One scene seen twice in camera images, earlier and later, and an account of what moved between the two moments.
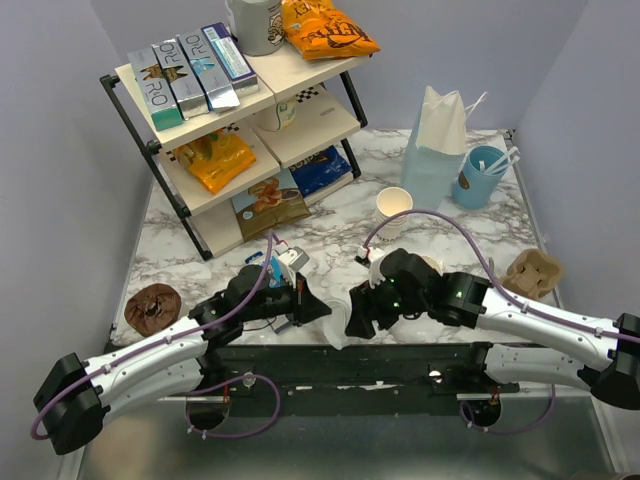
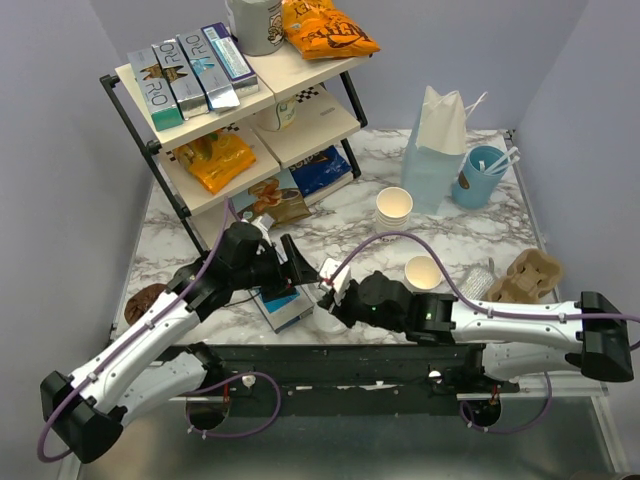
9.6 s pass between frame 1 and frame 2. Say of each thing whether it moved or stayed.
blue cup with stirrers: stayed
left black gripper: moved
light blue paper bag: stayed
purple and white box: stayed
